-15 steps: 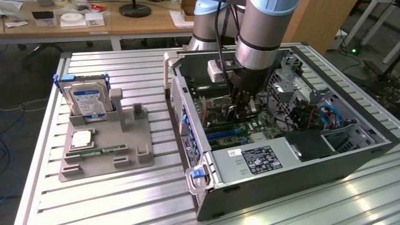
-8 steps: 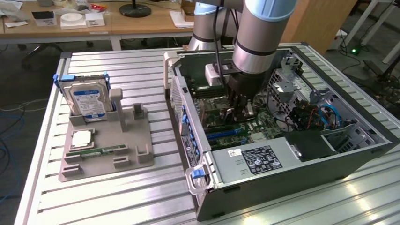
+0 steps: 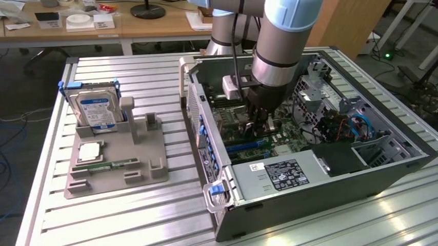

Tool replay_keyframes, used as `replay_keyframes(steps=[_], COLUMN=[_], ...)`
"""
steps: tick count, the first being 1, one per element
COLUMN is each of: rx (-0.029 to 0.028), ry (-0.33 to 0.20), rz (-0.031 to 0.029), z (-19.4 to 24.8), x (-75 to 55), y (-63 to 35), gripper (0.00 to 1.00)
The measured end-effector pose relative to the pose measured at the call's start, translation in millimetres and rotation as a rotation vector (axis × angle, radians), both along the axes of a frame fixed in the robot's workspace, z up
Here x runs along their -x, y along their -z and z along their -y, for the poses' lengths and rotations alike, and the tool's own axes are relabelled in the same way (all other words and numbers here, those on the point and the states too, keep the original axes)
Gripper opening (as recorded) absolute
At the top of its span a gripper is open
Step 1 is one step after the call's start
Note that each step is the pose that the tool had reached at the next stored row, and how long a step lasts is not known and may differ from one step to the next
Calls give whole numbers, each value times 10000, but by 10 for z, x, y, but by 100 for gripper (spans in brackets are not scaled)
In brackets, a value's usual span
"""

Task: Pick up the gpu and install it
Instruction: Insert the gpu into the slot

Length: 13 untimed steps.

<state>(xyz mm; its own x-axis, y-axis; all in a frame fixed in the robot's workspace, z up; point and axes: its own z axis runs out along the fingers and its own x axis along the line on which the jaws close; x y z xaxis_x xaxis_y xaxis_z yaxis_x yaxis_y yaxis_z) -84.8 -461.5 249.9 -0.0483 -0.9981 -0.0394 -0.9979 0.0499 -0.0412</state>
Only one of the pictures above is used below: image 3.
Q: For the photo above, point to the plain white box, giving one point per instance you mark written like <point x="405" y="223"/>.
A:
<point x="104" y="21"/>

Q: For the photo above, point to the white desk frame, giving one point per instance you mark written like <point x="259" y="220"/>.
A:
<point x="411" y="28"/>

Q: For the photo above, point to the white box with round dish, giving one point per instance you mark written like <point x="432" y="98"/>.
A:
<point x="80" y="23"/>

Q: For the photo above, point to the low-profile graphics card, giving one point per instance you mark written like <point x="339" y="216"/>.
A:
<point x="248" y="130"/>

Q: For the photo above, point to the clear plastic bag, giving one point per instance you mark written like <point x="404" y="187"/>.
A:
<point x="14" y="9"/>

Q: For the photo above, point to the grey power supply unit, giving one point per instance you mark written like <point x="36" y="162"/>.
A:
<point x="260" y="184"/>

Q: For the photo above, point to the grey disk bay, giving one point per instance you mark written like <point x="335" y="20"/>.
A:
<point x="387" y="146"/>

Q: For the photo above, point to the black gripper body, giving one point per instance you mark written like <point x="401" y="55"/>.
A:
<point x="268" y="98"/>

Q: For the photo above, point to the white box with black lid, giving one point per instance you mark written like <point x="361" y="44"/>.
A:
<point x="49" y="20"/>

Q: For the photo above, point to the black floor stand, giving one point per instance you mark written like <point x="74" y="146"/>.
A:
<point x="424" y="94"/>

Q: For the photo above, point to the black round lamp base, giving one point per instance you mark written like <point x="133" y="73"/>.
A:
<point x="148" y="11"/>

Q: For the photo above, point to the wooden desk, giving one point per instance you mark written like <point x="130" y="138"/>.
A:
<point x="154" y="25"/>

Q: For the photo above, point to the grey printed parts rack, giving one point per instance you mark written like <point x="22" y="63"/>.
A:
<point x="117" y="143"/>

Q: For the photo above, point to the blue expansion slot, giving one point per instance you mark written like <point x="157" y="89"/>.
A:
<point x="244" y="147"/>

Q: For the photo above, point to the silver metal drive cage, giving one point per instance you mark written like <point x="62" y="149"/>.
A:
<point x="311" y="100"/>

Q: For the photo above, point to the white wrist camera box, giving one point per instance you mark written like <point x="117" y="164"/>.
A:
<point x="232" y="88"/>

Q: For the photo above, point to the silver CPU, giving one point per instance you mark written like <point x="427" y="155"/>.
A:
<point x="92" y="153"/>

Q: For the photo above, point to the green motherboard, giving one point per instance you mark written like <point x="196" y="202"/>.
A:
<point x="288" y="135"/>

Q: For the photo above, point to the grey cup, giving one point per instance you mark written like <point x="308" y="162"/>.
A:
<point x="50" y="3"/>

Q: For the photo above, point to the wooden cabinet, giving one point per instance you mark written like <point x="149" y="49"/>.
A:
<point x="343" y="25"/>

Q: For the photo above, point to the brown cardboard box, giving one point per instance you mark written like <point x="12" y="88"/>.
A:
<point x="205" y="14"/>

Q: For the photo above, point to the CPU socket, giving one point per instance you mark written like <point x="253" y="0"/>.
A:
<point x="240" y="114"/>

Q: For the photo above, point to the black office chair base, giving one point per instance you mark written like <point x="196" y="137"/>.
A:
<point x="34" y="59"/>

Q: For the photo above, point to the white paper tag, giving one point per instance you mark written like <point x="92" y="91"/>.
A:
<point x="18" y="26"/>

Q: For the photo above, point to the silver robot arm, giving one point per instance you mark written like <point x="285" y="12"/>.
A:
<point x="281" y="38"/>

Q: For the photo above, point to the black open PC case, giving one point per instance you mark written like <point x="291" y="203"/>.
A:
<point x="308" y="205"/>

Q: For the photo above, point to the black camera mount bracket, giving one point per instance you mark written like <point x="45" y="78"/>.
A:
<point x="249" y="81"/>

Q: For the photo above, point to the device with green light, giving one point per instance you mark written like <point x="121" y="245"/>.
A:
<point x="388" y="55"/>

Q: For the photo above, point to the black RAM slot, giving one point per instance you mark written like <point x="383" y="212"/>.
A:
<point x="220" y="102"/>

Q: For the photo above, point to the hard disk in blue caddy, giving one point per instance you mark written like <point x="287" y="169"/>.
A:
<point x="96" y="107"/>

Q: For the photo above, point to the white paper stack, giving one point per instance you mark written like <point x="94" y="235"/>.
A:
<point x="198" y="24"/>

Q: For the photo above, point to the silver chipset heatsink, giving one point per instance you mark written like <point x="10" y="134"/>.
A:
<point x="284" y="150"/>

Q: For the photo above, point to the red small item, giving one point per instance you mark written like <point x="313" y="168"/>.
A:
<point x="106" y="8"/>

